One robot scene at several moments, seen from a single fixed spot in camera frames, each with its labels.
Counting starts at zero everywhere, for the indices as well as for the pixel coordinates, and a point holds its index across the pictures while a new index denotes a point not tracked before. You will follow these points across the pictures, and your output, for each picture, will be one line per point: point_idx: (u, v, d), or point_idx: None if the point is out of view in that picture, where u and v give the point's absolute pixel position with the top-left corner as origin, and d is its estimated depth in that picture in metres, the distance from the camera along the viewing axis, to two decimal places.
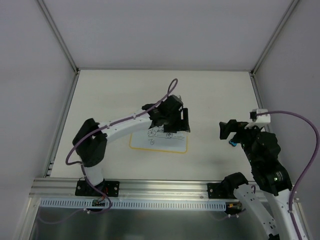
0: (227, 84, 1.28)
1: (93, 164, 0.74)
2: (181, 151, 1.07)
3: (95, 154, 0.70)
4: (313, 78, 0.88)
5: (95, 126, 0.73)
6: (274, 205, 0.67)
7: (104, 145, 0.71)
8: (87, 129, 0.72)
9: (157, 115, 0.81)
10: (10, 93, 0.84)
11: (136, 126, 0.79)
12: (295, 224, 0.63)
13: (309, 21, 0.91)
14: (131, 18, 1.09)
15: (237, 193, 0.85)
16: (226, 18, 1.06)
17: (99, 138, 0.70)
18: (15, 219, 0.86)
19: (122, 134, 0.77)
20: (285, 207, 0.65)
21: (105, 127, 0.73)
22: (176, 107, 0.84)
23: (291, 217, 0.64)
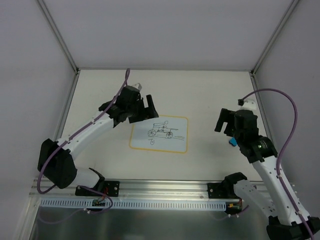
0: (226, 85, 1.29)
1: (67, 182, 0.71)
2: (180, 151, 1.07)
3: (65, 173, 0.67)
4: (313, 78, 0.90)
5: (55, 144, 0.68)
6: (263, 174, 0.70)
7: (70, 159, 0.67)
8: (45, 153, 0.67)
9: (117, 111, 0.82)
10: (10, 91, 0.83)
11: (101, 128, 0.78)
12: (286, 189, 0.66)
13: (308, 23, 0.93)
14: (132, 18, 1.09)
15: (236, 189, 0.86)
16: (227, 19, 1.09)
17: (62, 157, 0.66)
18: (15, 220, 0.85)
19: (89, 140, 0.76)
20: (273, 174, 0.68)
21: (65, 143, 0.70)
22: (134, 96, 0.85)
23: (280, 182, 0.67)
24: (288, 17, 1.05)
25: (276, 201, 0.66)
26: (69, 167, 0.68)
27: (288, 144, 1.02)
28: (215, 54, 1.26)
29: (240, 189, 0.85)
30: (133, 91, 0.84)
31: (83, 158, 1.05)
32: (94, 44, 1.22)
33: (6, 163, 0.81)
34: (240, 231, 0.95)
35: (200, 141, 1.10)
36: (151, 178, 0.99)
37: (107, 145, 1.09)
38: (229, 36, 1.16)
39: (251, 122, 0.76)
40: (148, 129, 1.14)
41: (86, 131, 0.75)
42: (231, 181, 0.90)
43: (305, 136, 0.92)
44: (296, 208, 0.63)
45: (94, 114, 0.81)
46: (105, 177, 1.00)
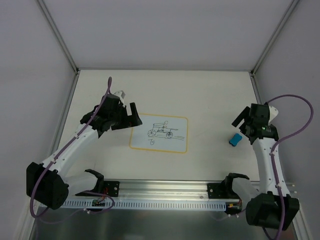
0: (226, 85, 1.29)
1: (62, 202, 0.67)
2: (181, 151, 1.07)
3: (57, 193, 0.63)
4: (313, 77, 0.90)
5: (41, 167, 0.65)
6: (258, 148, 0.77)
7: (59, 179, 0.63)
8: (32, 177, 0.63)
9: (99, 121, 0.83)
10: (10, 92, 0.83)
11: (86, 140, 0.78)
12: (273, 165, 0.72)
13: (308, 22, 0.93)
14: (132, 18, 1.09)
15: (235, 184, 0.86)
16: (227, 19, 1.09)
17: (50, 178, 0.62)
18: (15, 219, 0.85)
19: (76, 155, 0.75)
20: (266, 151, 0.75)
21: (51, 164, 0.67)
22: (115, 103, 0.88)
23: (271, 159, 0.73)
24: (288, 17, 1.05)
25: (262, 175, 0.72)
26: (61, 186, 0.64)
27: (289, 144, 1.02)
28: (215, 54, 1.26)
29: (238, 184, 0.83)
30: (113, 99, 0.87)
31: (83, 158, 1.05)
32: (94, 45, 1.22)
33: (6, 163, 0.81)
34: (240, 231, 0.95)
35: (200, 141, 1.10)
36: (151, 178, 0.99)
37: (107, 146, 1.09)
38: (229, 36, 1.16)
39: (264, 110, 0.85)
40: (148, 129, 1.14)
41: (71, 147, 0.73)
42: (233, 179, 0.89)
43: (305, 136, 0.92)
44: (276, 182, 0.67)
45: (77, 128, 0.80)
46: (105, 177, 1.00)
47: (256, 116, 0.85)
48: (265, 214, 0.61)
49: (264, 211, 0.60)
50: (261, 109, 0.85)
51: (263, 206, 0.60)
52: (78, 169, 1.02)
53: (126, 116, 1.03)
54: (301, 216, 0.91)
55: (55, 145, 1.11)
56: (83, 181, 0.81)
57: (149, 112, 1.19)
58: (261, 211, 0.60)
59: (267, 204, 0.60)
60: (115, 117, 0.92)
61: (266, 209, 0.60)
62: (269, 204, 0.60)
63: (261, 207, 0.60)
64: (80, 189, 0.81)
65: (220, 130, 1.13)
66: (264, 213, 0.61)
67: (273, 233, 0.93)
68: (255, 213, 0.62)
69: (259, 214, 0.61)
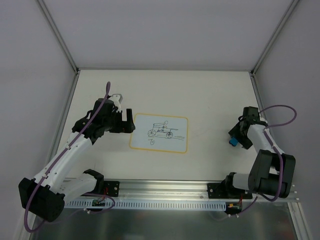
0: (226, 85, 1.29)
1: (59, 213, 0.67)
2: (181, 151, 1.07)
3: (51, 208, 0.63)
4: (313, 78, 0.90)
5: (33, 183, 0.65)
6: (252, 131, 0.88)
7: (52, 194, 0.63)
8: (25, 194, 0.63)
9: (93, 128, 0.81)
10: (9, 92, 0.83)
11: (79, 150, 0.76)
12: (267, 136, 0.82)
13: (308, 23, 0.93)
14: (132, 18, 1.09)
15: (236, 181, 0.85)
16: (227, 19, 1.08)
17: (42, 195, 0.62)
18: (14, 220, 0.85)
19: (69, 166, 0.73)
20: (259, 130, 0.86)
21: (43, 179, 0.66)
22: (108, 109, 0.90)
23: (264, 134, 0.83)
24: (288, 17, 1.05)
25: (259, 144, 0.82)
26: (55, 201, 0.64)
27: (289, 144, 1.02)
28: (215, 54, 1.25)
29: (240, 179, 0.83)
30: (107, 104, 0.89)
31: (82, 158, 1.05)
32: (95, 45, 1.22)
33: (6, 163, 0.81)
34: (241, 231, 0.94)
35: (200, 141, 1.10)
36: (151, 178, 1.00)
37: (106, 146, 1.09)
38: (229, 35, 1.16)
39: (254, 110, 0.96)
40: (148, 129, 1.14)
41: (62, 159, 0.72)
42: (233, 177, 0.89)
43: (305, 136, 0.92)
44: (271, 144, 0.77)
45: (69, 137, 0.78)
46: (105, 177, 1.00)
47: (248, 115, 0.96)
48: (265, 167, 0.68)
49: (263, 164, 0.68)
50: (252, 109, 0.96)
51: (262, 159, 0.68)
52: (78, 169, 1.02)
53: (121, 121, 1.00)
54: (302, 216, 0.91)
55: (55, 145, 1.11)
56: (82, 185, 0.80)
57: (149, 113, 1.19)
58: (260, 164, 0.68)
59: (265, 157, 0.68)
60: (109, 122, 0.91)
61: (265, 162, 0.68)
62: (267, 157, 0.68)
63: (260, 161, 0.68)
64: (78, 193, 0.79)
65: (220, 130, 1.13)
66: (264, 167, 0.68)
67: (274, 233, 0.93)
68: (256, 170, 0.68)
69: (259, 168, 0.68)
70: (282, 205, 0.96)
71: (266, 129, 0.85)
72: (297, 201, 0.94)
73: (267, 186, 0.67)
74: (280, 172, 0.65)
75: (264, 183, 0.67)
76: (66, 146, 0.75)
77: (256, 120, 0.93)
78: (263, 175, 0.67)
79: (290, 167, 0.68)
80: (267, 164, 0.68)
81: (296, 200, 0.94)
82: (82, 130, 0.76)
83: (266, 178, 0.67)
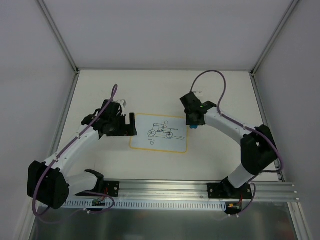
0: (200, 83, 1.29)
1: (63, 201, 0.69)
2: (181, 151, 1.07)
3: (57, 194, 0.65)
4: (313, 78, 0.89)
5: (43, 166, 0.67)
6: (216, 121, 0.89)
7: (61, 179, 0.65)
8: (34, 176, 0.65)
9: (101, 122, 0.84)
10: (8, 92, 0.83)
11: (88, 139, 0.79)
12: (232, 121, 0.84)
13: (308, 22, 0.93)
14: (132, 18, 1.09)
15: (232, 179, 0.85)
16: (227, 19, 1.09)
17: (52, 179, 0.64)
18: (13, 219, 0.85)
19: (77, 155, 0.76)
20: (217, 116, 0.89)
21: (54, 162, 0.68)
22: (115, 109, 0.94)
23: (226, 119, 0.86)
24: (288, 16, 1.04)
25: (228, 129, 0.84)
26: (61, 187, 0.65)
27: (289, 145, 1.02)
28: (215, 54, 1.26)
29: (234, 175, 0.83)
30: (114, 104, 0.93)
31: (83, 158, 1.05)
32: (95, 45, 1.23)
33: (7, 163, 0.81)
34: (243, 232, 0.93)
35: (200, 140, 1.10)
36: (151, 178, 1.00)
37: (107, 145, 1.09)
38: (229, 35, 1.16)
39: (192, 97, 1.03)
40: (148, 128, 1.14)
41: (73, 146, 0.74)
42: (228, 180, 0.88)
43: (305, 135, 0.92)
44: (242, 126, 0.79)
45: (78, 129, 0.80)
46: (106, 177, 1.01)
47: (190, 104, 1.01)
48: (253, 147, 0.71)
49: (250, 148, 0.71)
50: (189, 97, 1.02)
51: (247, 144, 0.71)
52: (78, 169, 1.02)
53: (124, 124, 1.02)
54: (302, 217, 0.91)
55: (55, 145, 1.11)
56: (84, 180, 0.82)
57: (149, 113, 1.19)
58: (249, 149, 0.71)
59: (248, 140, 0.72)
60: (115, 123, 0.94)
61: (251, 145, 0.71)
62: (248, 139, 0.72)
63: (247, 148, 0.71)
64: (80, 187, 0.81)
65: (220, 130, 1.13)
66: (252, 149, 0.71)
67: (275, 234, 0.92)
68: (249, 156, 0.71)
69: (251, 152, 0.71)
70: (282, 205, 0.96)
71: (221, 111, 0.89)
72: (297, 201, 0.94)
73: (265, 160, 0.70)
74: (268, 141, 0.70)
75: (262, 160, 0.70)
76: (76, 135, 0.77)
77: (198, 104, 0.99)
78: (257, 155, 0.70)
79: (268, 133, 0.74)
80: (254, 145, 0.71)
81: (296, 200, 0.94)
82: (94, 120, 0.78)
83: (260, 156, 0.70)
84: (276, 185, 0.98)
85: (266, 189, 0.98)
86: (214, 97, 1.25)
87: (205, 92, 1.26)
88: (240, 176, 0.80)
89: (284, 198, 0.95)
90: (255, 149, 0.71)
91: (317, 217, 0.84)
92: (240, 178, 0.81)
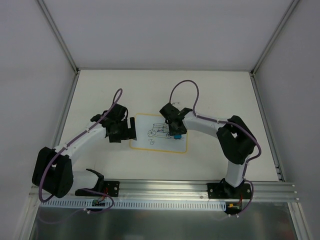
0: (177, 92, 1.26)
1: (65, 191, 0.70)
2: (181, 151, 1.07)
3: (63, 180, 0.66)
4: (313, 78, 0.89)
5: (53, 151, 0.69)
6: (194, 124, 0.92)
7: (68, 165, 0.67)
8: (43, 161, 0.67)
9: (108, 122, 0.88)
10: (8, 93, 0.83)
11: (97, 134, 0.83)
12: (205, 118, 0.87)
13: (308, 22, 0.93)
14: (132, 18, 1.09)
15: (229, 179, 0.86)
16: (227, 19, 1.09)
17: (60, 165, 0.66)
18: (13, 219, 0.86)
19: (84, 148, 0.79)
20: (193, 117, 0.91)
21: (64, 149, 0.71)
22: (123, 112, 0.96)
23: (200, 118, 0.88)
24: (288, 16, 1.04)
25: (206, 128, 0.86)
26: (67, 174, 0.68)
27: (289, 145, 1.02)
28: (215, 54, 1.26)
29: (229, 176, 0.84)
30: (122, 106, 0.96)
31: (83, 157, 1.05)
32: (95, 45, 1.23)
33: (7, 163, 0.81)
34: (243, 232, 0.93)
35: (199, 140, 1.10)
36: (151, 178, 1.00)
37: (106, 145, 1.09)
38: (229, 35, 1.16)
39: (170, 107, 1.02)
40: (148, 128, 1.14)
41: (82, 138, 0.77)
42: (227, 181, 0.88)
43: (305, 136, 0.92)
44: (215, 121, 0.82)
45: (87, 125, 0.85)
46: (106, 177, 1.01)
47: (169, 113, 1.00)
48: (230, 138, 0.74)
49: (227, 140, 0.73)
50: (167, 107, 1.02)
51: (223, 135, 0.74)
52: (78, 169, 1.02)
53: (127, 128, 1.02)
54: (302, 217, 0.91)
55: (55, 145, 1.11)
56: (85, 177, 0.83)
57: (149, 113, 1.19)
58: (227, 141, 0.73)
59: (223, 132, 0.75)
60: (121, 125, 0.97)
61: (227, 136, 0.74)
62: (224, 132, 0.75)
63: (225, 140, 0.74)
64: (82, 185, 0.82)
65: None
66: (230, 140, 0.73)
67: (276, 234, 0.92)
68: (230, 148, 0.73)
69: (229, 143, 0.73)
70: (282, 205, 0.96)
71: (196, 113, 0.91)
72: (297, 201, 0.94)
73: (243, 147, 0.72)
74: (241, 128, 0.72)
75: (241, 147, 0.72)
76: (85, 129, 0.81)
77: (176, 111, 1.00)
78: (235, 145, 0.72)
79: (239, 121, 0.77)
80: (230, 136, 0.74)
81: (296, 200, 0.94)
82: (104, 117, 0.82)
83: (238, 144, 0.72)
84: (276, 185, 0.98)
85: (266, 189, 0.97)
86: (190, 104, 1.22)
87: (182, 101, 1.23)
88: (233, 173, 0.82)
89: (285, 198, 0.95)
90: (232, 140, 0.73)
91: (317, 217, 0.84)
92: (234, 176, 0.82)
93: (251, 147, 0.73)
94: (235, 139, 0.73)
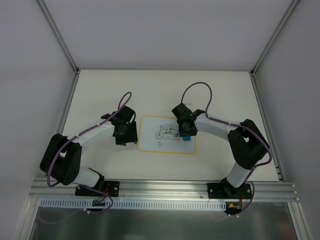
0: (188, 94, 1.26)
1: (71, 180, 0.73)
2: (189, 152, 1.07)
3: (71, 167, 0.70)
4: (313, 78, 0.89)
5: (64, 138, 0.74)
6: (205, 125, 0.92)
7: (78, 153, 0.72)
8: (54, 146, 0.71)
9: (117, 121, 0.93)
10: (9, 93, 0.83)
11: (106, 130, 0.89)
12: (218, 121, 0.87)
13: (308, 22, 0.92)
14: (132, 18, 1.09)
15: (231, 179, 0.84)
16: (226, 19, 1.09)
17: (71, 151, 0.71)
18: (14, 218, 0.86)
19: (93, 140, 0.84)
20: (205, 119, 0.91)
21: (75, 137, 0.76)
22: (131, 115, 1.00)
23: (212, 120, 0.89)
24: (288, 16, 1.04)
25: (217, 130, 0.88)
26: (76, 162, 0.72)
27: (289, 145, 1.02)
28: (215, 54, 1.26)
29: (232, 177, 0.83)
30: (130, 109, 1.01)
31: (83, 157, 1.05)
32: (95, 45, 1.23)
33: (7, 163, 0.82)
34: (243, 232, 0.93)
35: (205, 141, 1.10)
36: (151, 178, 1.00)
37: (107, 146, 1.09)
38: (229, 36, 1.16)
39: (183, 108, 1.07)
40: (155, 131, 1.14)
41: (93, 131, 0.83)
42: (228, 182, 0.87)
43: (305, 136, 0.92)
44: (228, 123, 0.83)
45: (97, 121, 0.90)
46: (106, 177, 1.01)
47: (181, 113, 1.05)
48: (242, 141, 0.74)
49: (239, 143, 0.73)
50: (180, 108, 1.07)
51: (235, 138, 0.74)
52: None
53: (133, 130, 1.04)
54: (302, 217, 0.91)
55: None
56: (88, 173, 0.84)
57: (149, 113, 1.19)
58: (238, 144, 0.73)
59: (235, 135, 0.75)
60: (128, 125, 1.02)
61: (240, 140, 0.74)
62: (236, 135, 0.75)
63: (237, 143, 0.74)
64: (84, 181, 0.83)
65: None
66: (242, 144, 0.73)
67: (276, 235, 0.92)
68: (241, 152, 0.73)
69: (240, 147, 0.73)
70: (282, 205, 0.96)
71: (208, 115, 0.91)
72: (297, 201, 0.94)
73: (254, 152, 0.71)
74: (254, 133, 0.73)
75: (252, 152, 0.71)
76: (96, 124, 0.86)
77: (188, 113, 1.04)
78: (246, 149, 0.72)
79: (252, 126, 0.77)
80: (242, 140, 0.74)
81: (296, 200, 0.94)
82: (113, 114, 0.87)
83: (250, 149, 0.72)
84: (276, 185, 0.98)
85: (266, 189, 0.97)
86: (201, 106, 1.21)
87: (193, 103, 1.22)
88: (236, 175, 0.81)
89: (285, 198, 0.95)
90: (244, 144, 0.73)
91: (318, 217, 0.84)
92: (238, 178, 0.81)
93: (262, 154, 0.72)
94: (247, 144, 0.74)
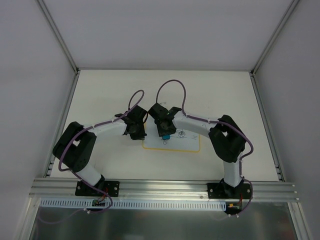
0: (189, 94, 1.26)
1: (82, 167, 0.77)
2: (194, 151, 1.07)
3: (83, 154, 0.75)
4: (313, 78, 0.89)
5: (81, 127, 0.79)
6: (184, 123, 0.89)
7: (92, 141, 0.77)
8: (70, 133, 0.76)
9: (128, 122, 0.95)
10: (9, 93, 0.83)
11: (119, 127, 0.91)
12: (197, 118, 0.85)
13: (309, 21, 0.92)
14: (132, 18, 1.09)
15: (228, 179, 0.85)
16: (227, 19, 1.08)
17: (85, 138, 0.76)
18: (14, 218, 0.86)
19: (104, 135, 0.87)
20: (183, 117, 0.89)
21: (91, 127, 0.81)
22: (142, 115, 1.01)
23: (192, 118, 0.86)
24: (288, 16, 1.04)
25: (196, 129, 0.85)
26: (87, 150, 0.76)
27: (289, 145, 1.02)
28: (215, 54, 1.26)
29: (228, 176, 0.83)
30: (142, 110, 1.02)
31: None
32: (95, 45, 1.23)
33: (7, 164, 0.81)
34: (243, 232, 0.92)
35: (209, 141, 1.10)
36: (151, 178, 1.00)
37: (107, 146, 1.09)
38: (229, 35, 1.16)
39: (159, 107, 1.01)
40: None
41: (106, 125, 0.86)
42: (226, 182, 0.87)
43: (306, 136, 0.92)
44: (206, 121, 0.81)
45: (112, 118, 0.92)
46: (106, 177, 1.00)
47: (158, 112, 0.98)
48: (222, 137, 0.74)
49: (220, 140, 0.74)
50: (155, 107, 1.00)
51: (216, 136, 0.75)
52: None
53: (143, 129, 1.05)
54: (301, 216, 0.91)
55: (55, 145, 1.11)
56: (92, 170, 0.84)
57: None
58: (219, 141, 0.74)
59: (216, 133, 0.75)
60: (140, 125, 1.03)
61: (219, 136, 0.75)
62: (215, 132, 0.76)
63: (218, 141, 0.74)
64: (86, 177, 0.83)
65: None
66: (222, 139, 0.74)
67: (276, 235, 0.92)
68: (223, 148, 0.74)
69: (221, 143, 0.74)
70: (282, 205, 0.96)
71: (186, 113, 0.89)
72: (297, 201, 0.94)
73: (234, 145, 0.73)
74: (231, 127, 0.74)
75: (233, 145, 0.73)
76: (110, 119, 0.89)
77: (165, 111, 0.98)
78: (227, 145, 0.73)
79: (228, 119, 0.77)
80: (221, 136, 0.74)
81: (296, 200, 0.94)
82: (126, 112, 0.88)
83: (230, 143, 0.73)
84: (276, 185, 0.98)
85: (267, 189, 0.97)
86: (202, 106, 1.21)
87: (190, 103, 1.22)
88: (230, 174, 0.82)
89: (285, 198, 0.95)
90: (224, 139, 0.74)
91: (318, 216, 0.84)
92: (232, 177, 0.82)
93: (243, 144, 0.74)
94: (227, 139, 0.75)
